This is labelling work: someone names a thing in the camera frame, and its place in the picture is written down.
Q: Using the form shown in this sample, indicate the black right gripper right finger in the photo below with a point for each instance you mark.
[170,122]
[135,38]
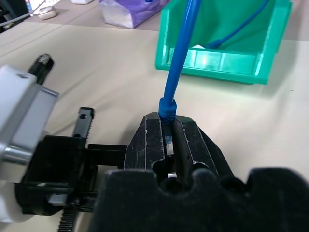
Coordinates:
[200,147]

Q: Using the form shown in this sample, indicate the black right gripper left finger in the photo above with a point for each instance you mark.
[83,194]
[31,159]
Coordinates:
[144,145]

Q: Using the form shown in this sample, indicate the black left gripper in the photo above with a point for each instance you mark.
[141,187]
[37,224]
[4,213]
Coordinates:
[55,164]

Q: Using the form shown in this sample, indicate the black plug with silver tip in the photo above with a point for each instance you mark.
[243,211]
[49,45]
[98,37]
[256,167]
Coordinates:
[41,68]

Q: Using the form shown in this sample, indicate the green plastic bin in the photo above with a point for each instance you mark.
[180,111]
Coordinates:
[241,26]

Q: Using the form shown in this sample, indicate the purple and white plastic bag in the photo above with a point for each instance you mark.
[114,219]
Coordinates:
[131,10]

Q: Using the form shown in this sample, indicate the white box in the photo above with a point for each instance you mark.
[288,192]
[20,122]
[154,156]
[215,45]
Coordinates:
[82,1]

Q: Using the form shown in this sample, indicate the white round object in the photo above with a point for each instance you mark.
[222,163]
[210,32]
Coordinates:
[47,12]

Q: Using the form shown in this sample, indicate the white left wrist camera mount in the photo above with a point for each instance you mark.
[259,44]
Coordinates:
[14,101]

